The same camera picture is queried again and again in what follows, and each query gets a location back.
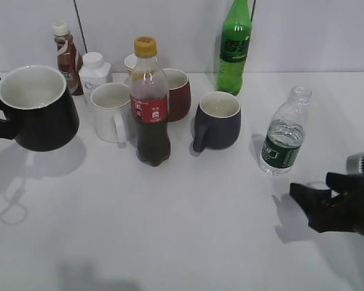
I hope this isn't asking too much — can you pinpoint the white ceramic mug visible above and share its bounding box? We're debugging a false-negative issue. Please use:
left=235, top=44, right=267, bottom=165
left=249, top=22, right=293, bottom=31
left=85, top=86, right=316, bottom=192
left=90, top=82, right=137, bottom=144

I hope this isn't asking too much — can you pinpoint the cola bottle yellow cap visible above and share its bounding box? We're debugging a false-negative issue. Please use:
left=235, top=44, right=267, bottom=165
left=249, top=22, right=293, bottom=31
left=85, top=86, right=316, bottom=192
left=129, top=36, right=170, bottom=167

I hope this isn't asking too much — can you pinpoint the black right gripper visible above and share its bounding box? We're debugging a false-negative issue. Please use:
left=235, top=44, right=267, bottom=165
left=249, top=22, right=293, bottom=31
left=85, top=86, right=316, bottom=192
left=289, top=152, right=364, bottom=236

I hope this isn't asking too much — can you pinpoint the dark blue-grey mug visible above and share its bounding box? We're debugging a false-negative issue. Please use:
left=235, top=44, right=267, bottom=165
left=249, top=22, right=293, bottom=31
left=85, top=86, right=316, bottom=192
left=193, top=92, right=241, bottom=153

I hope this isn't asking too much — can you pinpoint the black cable on wall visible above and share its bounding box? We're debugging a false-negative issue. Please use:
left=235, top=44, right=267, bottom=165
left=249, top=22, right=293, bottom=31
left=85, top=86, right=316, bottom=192
left=73, top=0, right=89, bottom=54

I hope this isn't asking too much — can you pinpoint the clear cestbon water bottle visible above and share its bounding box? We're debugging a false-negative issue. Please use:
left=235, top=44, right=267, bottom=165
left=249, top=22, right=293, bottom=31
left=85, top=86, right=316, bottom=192
left=259, top=87, right=312, bottom=176

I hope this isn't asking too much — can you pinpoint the brown nescafe coffee bottle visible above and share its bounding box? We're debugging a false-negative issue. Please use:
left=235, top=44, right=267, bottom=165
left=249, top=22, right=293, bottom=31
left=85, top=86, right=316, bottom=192
left=52, top=22, right=83, bottom=96

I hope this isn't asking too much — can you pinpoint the black mug white interior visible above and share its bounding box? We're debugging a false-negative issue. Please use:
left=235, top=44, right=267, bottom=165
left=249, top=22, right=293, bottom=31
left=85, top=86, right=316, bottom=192
left=0, top=65, right=79, bottom=152

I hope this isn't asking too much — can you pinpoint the white milk bottle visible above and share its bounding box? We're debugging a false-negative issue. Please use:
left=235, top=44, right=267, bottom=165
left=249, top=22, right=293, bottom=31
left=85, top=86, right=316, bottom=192
left=79, top=52, right=113, bottom=106

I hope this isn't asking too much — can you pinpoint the green sprite bottle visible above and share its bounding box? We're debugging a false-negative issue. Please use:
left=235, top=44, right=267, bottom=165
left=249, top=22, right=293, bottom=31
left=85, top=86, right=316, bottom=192
left=217, top=0, right=252, bottom=96

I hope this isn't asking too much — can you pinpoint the dark red mug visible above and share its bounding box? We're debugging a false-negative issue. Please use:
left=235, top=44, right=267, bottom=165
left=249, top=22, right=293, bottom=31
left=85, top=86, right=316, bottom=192
left=164, top=68, right=191, bottom=122

